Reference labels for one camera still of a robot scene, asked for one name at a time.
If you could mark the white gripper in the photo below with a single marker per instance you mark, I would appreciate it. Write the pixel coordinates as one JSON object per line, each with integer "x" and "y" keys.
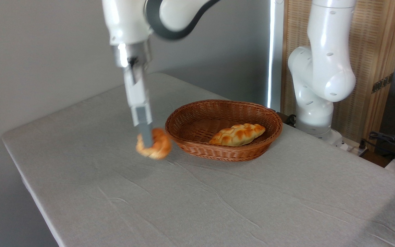
{"x": 136, "y": 85}

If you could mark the round flower-shaped bread bun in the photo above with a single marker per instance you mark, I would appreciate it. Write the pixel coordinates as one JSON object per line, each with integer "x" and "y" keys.
{"x": 162, "y": 144}

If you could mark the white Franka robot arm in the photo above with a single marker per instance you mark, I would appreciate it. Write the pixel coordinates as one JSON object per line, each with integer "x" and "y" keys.
{"x": 327, "y": 51}

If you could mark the long braided bread loaf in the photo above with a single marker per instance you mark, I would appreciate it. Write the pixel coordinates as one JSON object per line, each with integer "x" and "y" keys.
{"x": 238, "y": 134}

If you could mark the brown oval wicker basket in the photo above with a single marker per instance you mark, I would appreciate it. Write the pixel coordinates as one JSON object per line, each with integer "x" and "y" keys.
{"x": 225, "y": 152}

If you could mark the grey tablecloth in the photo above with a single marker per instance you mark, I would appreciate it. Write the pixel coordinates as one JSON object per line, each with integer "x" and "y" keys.
{"x": 183, "y": 206}

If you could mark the white power strip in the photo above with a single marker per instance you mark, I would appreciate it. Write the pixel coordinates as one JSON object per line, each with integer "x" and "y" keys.
{"x": 353, "y": 148}

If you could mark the wooden slatted folding screen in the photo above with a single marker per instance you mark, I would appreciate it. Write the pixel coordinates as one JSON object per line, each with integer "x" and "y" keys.
{"x": 372, "y": 51}

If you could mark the white vertical light post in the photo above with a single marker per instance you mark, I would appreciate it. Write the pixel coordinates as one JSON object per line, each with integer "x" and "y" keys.
{"x": 276, "y": 51}

